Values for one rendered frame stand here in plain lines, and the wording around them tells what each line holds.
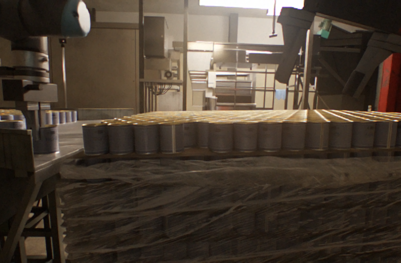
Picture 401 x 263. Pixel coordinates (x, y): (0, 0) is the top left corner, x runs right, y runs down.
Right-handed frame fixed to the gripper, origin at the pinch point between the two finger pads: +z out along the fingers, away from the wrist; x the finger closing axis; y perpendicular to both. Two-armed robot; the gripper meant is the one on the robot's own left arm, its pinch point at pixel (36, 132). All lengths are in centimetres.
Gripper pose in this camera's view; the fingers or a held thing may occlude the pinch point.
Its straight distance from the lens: 70.5
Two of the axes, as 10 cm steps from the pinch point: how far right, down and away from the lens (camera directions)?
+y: 10.0, 0.2, 0.5
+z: -0.2, 9.9, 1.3
